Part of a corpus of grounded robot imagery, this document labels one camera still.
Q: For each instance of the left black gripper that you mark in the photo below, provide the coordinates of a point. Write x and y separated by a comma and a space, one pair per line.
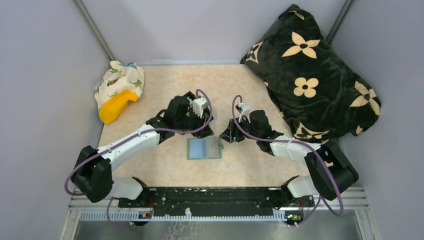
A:
197, 122

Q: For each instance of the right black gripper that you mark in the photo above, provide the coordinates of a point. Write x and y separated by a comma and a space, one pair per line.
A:
238, 129

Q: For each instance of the green card holder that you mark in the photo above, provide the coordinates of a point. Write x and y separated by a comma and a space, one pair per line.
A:
204, 148

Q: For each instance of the black plastic box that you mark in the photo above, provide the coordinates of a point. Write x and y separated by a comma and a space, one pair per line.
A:
194, 122

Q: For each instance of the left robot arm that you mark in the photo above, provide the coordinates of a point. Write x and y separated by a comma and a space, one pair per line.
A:
92, 174

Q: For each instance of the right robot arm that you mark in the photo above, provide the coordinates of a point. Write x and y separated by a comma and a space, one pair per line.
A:
330, 171

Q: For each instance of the dinosaur print cloth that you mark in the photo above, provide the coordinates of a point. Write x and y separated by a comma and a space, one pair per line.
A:
118, 78

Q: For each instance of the yellow plastic object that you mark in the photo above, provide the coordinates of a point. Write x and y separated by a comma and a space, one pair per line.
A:
115, 106

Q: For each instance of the black floral blanket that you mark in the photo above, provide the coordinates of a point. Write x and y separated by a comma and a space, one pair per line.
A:
317, 94

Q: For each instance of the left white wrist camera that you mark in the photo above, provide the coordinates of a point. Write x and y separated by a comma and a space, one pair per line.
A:
199, 105

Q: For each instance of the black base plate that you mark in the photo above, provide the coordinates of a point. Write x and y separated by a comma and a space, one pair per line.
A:
216, 201

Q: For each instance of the aluminium frame rail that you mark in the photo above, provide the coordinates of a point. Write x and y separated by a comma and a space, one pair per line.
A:
351, 199

